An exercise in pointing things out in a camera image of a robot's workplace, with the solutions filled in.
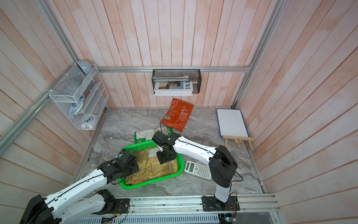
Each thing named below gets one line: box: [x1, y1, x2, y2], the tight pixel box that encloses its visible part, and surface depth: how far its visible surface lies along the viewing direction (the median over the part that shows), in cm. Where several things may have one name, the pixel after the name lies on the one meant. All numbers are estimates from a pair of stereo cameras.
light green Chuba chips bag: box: [134, 126, 174, 144], surface depth 103 cm
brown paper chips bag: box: [125, 150, 179, 185], surface depth 83 cm
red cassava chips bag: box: [159, 98, 194, 133], surface depth 117 cm
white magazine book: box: [153, 81, 194, 97], surface depth 96 cm
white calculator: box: [184, 160, 212, 181], surface depth 87 cm
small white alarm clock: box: [82, 113, 96, 128], surface depth 92 cm
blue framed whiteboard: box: [216, 108, 249, 138], surface depth 112 cm
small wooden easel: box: [222, 135, 255, 150], surface depth 100 cm
